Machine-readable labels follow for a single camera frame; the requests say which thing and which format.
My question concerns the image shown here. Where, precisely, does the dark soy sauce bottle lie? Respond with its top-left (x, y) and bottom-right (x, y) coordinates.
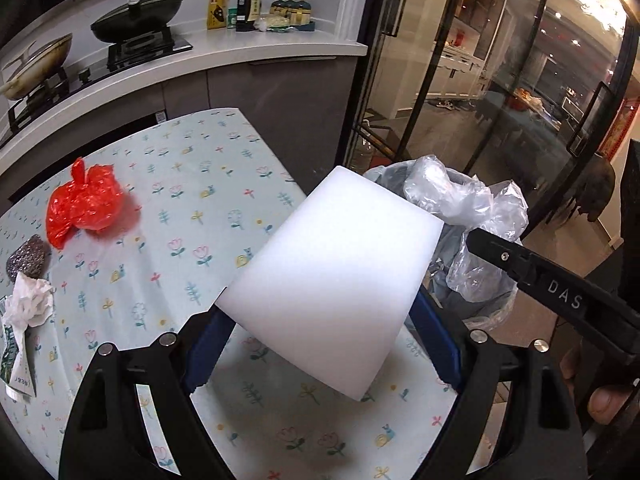
top-left (235, 0), bottom-right (262, 32)

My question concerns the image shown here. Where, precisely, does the red plastic bag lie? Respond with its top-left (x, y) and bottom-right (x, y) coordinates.
top-left (44, 157), bottom-right (142, 250)

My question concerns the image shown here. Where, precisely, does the steel wool scrubber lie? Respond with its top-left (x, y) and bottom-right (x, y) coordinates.
top-left (6, 234), bottom-right (51, 283)

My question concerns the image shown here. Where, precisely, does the black lidded wok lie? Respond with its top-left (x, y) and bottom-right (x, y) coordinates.
top-left (90, 0), bottom-right (183, 44)

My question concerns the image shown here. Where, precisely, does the white foam block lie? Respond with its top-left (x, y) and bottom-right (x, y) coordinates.
top-left (216, 167), bottom-right (444, 400)

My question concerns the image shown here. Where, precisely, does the green printed packet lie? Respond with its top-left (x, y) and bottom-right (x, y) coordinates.
top-left (1, 296), bottom-right (36, 403)

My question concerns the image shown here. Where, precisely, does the white bagged food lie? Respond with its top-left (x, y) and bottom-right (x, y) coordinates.
top-left (254, 14), bottom-right (292, 32)

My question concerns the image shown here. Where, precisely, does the trash bin with liner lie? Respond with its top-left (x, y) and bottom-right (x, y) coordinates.
top-left (363, 155), bottom-right (528, 330)

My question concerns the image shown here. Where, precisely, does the white tissue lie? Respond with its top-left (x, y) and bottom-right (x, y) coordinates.
top-left (2, 272), bottom-right (54, 332)

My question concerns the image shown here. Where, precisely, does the black gas stove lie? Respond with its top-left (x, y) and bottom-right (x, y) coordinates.
top-left (1, 27), bottom-right (193, 146)

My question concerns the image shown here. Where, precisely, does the yellow food packet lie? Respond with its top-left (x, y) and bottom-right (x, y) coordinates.
top-left (206, 0), bottom-right (228, 29)

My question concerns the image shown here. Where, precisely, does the person's right hand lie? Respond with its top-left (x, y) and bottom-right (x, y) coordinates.
top-left (560, 338), bottom-right (634, 425)

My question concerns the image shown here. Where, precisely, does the small green jar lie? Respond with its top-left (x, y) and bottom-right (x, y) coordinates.
top-left (227, 8), bottom-right (236, 29)

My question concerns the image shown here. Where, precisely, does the glass sliding door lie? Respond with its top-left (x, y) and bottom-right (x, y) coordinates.
top-left (337, 0), bottom-right (640, 271)

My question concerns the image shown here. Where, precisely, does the beige frying pan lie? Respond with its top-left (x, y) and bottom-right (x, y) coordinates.
top-left (1, 34), bottom-right (73, 101)

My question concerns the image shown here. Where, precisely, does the seasoning jar set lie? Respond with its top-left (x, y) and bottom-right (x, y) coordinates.
top-left (268, 0), bottom-right (316, 32)

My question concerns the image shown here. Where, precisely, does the floral tablecloth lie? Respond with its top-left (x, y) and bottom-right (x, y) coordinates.
top-left (1, 108), bottom-right (456, 479)

